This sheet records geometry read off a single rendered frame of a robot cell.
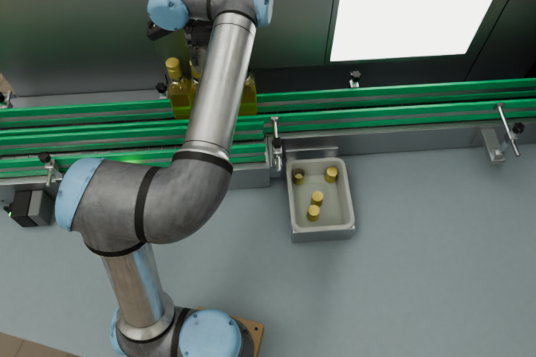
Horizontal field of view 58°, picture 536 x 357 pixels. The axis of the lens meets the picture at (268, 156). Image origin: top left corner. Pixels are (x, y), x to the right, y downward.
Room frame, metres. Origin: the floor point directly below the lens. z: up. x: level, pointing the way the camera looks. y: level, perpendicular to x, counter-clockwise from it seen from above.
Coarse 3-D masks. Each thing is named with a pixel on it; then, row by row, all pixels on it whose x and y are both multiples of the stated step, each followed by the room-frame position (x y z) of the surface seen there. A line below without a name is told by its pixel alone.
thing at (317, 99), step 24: (264, 96) 0.84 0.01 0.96; (288, 96) 0.85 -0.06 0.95; (312, 96) 0.85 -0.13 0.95; (336, 96) 0.85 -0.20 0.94; (360, 96) 0.86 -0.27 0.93; (384, 96) 0.87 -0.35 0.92; (408, 96) 0.87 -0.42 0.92; (432, 96) 0.87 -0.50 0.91; (456, 96) 0.88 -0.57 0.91; (480, 96) 0.88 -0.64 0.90; (504, 96) 0.88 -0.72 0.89; (0, 120) 0.80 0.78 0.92; (24, 120) 0.80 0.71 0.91; (48, 120) 0.80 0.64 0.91; (72, 120) 0.81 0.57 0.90; (96, 120) 0.81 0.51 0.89
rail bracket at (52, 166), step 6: (42, 156) 0.62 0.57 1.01; (48, 156) 0.62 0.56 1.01; (42, 162) 0.61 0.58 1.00; (48, 162) 0.62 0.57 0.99; (54, 162) 0.63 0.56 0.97; (48, 168) 0.61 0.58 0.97; (54, 168) 0.61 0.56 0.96; (48, 174) 0.60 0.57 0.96; (54, 174) 0.62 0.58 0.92; (60, 174) 0.62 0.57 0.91; (48, 180) 0.58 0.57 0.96; (60, 180) 0.61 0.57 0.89
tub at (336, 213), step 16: (304, 160) 0.70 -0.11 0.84; (320, 160) 0.70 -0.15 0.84; (336, 160) 0.70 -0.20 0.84; (288, 176) 0.65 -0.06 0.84; (320, 176) 0.68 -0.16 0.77; (288, 192) 0.60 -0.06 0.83; (304, 192) 0.63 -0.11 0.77; (336, 192) 0.63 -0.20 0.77; (304, 208) 0.58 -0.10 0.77; (320, 208) 0.58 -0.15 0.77; (336, 208) 0.58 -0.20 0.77; (352, 208) 0.54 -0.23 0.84; (304, 224) 0.53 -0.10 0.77; (320, 224) 0.53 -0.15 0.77; (336, 224) 0.53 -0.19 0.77; (352, 224) 0.50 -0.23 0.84
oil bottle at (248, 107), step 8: (248, 80) 0.79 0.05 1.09; (248, 88) 0.78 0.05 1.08; (248, 96) 0.78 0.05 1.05; (256, 96) 0.79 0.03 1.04; (240, 104) 0.78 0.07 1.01; (248, 104) 0.78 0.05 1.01; (256, 104) 0.78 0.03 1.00; (240, 112) 0.78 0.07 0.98; (248, 112) 0.78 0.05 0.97; (256, 112) 0.78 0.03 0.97
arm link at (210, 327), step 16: (192, 320) 0.20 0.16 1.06; (208, 320) 0.20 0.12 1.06; (224, 320) 0.20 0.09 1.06; (176, 336) 0.18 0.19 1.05; (192, 336) 0.17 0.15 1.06; (208, 336) 0.17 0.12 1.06; (224, 336) 0.17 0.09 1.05; (240, 336) 0.18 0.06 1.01; (176, 352) 0.15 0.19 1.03; (192, 352) 0.14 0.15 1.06; (208, 352) 0.14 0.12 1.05; (224, 352) 0.14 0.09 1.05; (240, 352) 0.16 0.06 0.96
